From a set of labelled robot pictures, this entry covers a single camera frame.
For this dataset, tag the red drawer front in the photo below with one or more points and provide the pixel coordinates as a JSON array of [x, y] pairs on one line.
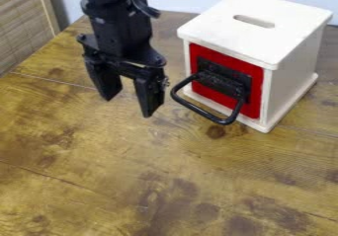
[[251, 109]]

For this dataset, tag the white wooden box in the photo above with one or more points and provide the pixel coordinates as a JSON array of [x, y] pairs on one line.
[[265, 40]]

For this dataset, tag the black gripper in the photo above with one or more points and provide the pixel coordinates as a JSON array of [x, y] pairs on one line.
[[118, 51]]

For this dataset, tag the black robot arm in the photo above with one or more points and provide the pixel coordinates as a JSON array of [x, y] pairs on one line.
[[118, 51]]

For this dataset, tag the black metal drawer handle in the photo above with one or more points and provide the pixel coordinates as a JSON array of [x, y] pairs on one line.
[[222, 81]]

